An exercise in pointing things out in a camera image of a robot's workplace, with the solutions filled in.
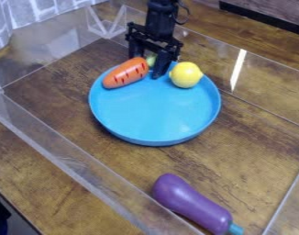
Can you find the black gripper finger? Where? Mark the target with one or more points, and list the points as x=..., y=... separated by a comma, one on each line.
x=135, y=49
x=165, y=57

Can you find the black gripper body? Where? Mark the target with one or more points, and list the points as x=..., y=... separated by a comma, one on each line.
x=155, y=33

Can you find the yellow toy lemon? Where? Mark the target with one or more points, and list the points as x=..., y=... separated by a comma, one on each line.
x=185, y=74

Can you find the orange toy carrot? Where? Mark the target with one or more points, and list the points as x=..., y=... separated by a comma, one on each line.
x=129, y=72

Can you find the blue round plate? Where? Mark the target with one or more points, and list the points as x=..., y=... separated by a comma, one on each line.
x=151, y=112

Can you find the white patterned curtain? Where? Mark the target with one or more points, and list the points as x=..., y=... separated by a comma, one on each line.
x=18, y=13

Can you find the purple toy eggplant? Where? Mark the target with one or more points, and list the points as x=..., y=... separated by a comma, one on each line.
x=177, y=196

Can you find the clear acrylic corner bracket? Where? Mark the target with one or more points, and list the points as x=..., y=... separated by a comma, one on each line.
x=105, y=28

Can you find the clear acrylic enclosure wall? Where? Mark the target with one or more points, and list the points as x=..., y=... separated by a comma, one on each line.
x=77, y=181

